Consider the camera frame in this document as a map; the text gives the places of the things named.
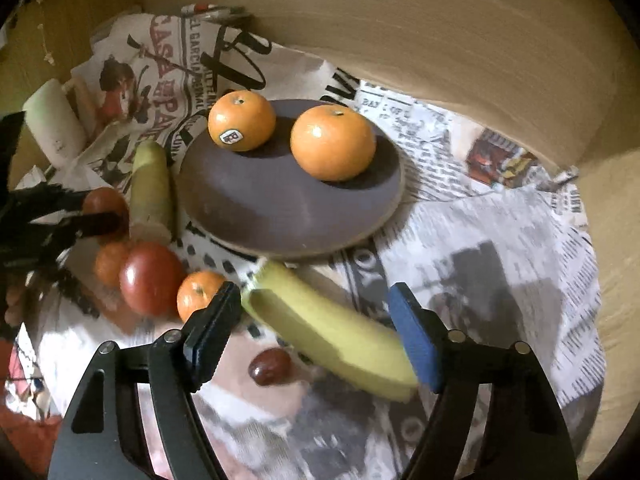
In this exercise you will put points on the dark round plate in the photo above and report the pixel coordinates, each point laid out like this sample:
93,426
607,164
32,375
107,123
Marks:
280,210

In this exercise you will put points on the black and white newspaper sheet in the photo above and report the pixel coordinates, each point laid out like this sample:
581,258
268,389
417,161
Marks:
475,260

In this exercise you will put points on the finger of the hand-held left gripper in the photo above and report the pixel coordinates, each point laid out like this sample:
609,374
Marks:
45,202
95,223

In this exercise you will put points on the white plastic bottle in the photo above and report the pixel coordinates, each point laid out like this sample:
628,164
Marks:
55,125

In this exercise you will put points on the orange with sticker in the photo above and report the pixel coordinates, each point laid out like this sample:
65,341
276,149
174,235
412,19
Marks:
245,115

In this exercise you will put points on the red and white pen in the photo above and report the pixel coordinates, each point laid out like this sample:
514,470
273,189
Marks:
215,12

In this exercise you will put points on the illustrated newspaper sheet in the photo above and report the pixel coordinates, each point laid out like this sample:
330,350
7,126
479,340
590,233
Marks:
160,75

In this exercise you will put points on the yellow green banana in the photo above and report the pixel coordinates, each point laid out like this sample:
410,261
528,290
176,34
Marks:
325,332

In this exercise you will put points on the plain large orange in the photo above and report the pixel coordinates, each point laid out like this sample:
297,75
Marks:
332,142

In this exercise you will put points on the red apple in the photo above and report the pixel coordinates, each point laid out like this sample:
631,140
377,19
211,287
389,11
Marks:
150,282

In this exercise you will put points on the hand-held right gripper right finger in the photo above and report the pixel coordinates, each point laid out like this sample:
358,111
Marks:
415,342

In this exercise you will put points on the green cut cucumber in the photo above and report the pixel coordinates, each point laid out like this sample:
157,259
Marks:
150,185

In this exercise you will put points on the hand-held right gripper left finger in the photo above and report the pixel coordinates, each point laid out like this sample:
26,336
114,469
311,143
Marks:
215,332

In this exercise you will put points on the small red tomato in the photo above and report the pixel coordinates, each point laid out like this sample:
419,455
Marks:
100,201

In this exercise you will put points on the small mandarin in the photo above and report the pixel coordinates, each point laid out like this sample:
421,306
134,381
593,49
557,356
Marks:
197,296
109,264

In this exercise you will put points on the person's left hand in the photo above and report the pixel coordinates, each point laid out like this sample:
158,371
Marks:
12,306

